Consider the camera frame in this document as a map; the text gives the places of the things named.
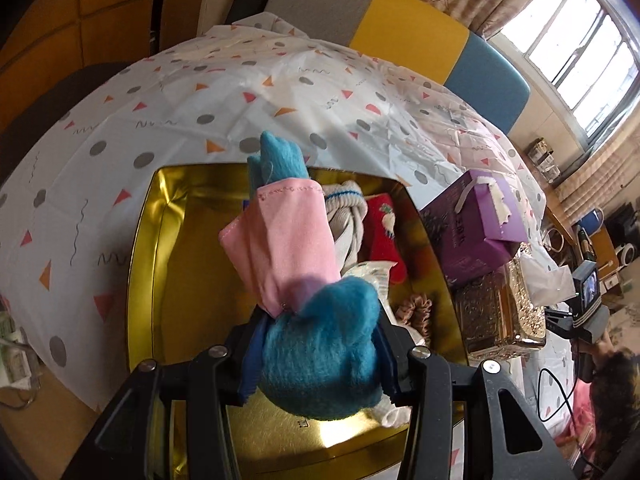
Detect white power strip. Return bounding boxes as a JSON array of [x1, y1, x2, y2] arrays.
[[0, 310, 42, 402]]

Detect white plastic-wrapped packet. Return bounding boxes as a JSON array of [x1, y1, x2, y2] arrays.
[[345, 260, 394, 306]]

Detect black monitor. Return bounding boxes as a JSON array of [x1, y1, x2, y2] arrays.
[[607, 202, 637, 242]]

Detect white tissue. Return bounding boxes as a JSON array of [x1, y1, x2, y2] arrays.
[[520, 255, 576, 307]]

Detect chair with blue back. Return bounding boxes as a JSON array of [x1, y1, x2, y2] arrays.
[[575, 207, 607, 242]]

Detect pink satin scrunchie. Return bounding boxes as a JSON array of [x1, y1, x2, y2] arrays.
[[397, 294, 434, 334]]

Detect pink quilted coat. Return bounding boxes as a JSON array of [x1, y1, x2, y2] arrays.
[[572, 380, 597, 442]]

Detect person's right forearm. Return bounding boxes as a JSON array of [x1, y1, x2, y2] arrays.
[[587, 350, 640, 471]]

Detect white blue-striped socks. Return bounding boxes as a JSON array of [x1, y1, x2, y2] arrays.
[[322, 182, 369, 274]]

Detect barred window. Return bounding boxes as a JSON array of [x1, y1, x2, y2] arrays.
[[487, 0, 640, 137]]

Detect wooden wardrobe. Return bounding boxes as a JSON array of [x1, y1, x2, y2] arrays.
[[0, 0, 211, 131]]

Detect teal and pink plush toy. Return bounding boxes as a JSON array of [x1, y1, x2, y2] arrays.
[[218, 131, 383, 421]]

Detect gold ornate tissue box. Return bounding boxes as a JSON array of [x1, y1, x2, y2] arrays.
[[452, 245, 547, 361]]

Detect person's right hand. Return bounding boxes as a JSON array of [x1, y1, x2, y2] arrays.
[[594, 334, 617, 373]]

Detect grey yellow blue headboard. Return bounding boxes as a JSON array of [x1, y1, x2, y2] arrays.
[[265, 0, 531, 136]]

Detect black cable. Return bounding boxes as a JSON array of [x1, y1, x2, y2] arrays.
[[537, 367, 601, 471]]

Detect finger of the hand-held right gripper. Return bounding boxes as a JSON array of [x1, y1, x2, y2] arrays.
[[544, 308, 575, 339]]

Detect red patterned sock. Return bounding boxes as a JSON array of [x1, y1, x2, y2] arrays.
[[362, 192, 409, 286]]

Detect wooden desk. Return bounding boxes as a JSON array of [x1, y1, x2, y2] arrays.
[[542, 180, 577, 252]]

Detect gold metal tin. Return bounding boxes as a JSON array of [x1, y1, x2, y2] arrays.
[[126, 162, 471, 480]]

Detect packets on desk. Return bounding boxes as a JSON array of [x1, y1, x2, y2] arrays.
[[527, 137, 561, 182]]

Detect white sock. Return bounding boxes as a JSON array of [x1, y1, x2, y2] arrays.
[[381, 394, 414, 429]]

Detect purple tissue box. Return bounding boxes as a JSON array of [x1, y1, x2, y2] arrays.
[[419, 169, 524, 289]]

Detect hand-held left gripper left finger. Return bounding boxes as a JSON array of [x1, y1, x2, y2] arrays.
[[62, 320, 266, 480]]

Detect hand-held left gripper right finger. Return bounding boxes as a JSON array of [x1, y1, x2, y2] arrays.
[[374, 315, 576, 480]]

